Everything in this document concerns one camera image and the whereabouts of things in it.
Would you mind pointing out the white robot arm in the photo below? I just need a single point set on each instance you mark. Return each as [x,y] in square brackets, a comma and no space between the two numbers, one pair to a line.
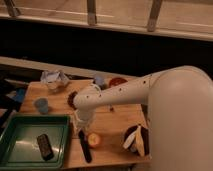
[180,108]

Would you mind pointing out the small blue cup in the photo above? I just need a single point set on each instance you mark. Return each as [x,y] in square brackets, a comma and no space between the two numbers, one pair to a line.
[98,80]

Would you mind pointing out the red bowl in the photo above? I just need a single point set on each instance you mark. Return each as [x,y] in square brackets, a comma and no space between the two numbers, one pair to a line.
[116,81]

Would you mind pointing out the brown grape bunch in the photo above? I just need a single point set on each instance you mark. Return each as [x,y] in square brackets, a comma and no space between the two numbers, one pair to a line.
[70,99]

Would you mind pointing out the yellow round fruit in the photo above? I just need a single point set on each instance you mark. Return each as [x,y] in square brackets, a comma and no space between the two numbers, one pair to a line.
[94,140]

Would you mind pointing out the dark brown bowl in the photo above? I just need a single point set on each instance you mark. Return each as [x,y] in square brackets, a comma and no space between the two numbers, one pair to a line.
[145,136]

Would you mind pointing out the light blue cup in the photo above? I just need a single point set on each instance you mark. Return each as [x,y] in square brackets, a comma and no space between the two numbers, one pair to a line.
[41,104]

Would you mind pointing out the blue object at left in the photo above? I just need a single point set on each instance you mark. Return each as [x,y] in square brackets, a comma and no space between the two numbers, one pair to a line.
[20,95]

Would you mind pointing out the black rectangular block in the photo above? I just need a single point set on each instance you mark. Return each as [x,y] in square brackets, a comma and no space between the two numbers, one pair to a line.
[45,147]

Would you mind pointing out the green plastic tray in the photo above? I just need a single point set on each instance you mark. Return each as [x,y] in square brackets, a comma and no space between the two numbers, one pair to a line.
[19,149]

